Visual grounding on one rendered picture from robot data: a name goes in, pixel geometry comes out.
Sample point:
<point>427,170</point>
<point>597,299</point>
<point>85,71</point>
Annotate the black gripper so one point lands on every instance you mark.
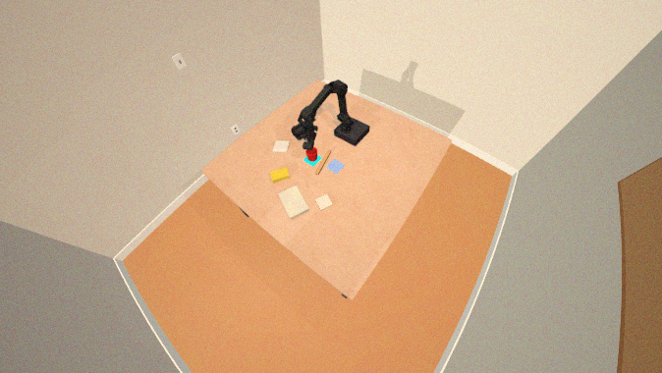
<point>310,138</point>

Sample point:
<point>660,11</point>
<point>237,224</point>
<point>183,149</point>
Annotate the red cup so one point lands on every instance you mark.
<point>311,154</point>

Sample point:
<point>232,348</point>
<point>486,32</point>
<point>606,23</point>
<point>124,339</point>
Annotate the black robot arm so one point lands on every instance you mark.
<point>309,112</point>

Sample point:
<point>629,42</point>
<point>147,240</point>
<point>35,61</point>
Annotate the yellow rectangular block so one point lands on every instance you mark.
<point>279,175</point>

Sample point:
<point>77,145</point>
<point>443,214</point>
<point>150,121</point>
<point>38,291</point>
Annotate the tan wooden bar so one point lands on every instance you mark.
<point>323,162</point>

